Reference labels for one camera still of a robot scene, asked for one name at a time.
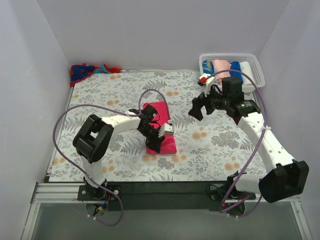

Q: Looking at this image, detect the pink red towel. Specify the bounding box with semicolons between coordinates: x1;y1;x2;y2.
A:
142;101;177;155

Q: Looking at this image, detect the red blue towel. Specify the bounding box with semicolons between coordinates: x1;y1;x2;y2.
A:
69;63;123;88

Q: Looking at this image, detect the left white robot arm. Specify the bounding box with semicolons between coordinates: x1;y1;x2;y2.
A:
72;104;174;200

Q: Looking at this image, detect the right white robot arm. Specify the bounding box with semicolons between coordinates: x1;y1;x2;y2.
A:
188;73;309;203

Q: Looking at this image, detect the blue printed rolled towel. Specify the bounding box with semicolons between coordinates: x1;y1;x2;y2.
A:
201;59;215;75

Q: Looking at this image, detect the peach rolled towel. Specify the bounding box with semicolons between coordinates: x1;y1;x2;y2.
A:
212;59;231;85

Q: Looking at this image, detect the white rolled towel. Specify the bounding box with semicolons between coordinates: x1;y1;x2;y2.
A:
239;61;254;87

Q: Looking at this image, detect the dark blue rolled towel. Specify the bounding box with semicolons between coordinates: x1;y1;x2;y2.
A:
229;61;243;83

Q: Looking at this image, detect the floral table mat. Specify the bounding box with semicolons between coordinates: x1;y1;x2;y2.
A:
48;71;265;183

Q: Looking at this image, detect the white plastic basket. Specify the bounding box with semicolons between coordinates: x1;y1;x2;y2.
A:
199;53;266;88

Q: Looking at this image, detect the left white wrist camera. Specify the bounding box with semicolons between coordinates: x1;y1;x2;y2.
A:
158;123;175;137

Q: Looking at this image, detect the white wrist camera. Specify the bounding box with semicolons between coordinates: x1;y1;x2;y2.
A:
198;73;215;97
158;123;175;137

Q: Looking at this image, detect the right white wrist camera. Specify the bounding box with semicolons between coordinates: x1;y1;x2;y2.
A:
198;73;215;97

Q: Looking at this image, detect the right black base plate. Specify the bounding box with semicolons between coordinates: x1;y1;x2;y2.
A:
205;183;256;201

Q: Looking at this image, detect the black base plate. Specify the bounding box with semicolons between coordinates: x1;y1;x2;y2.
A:
205;183;256;201
77;184;122;201

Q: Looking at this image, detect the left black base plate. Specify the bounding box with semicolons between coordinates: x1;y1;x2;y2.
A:
77;184;122;201

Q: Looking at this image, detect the aluminium frame rail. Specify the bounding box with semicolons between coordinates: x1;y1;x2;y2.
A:
20;181;83;240

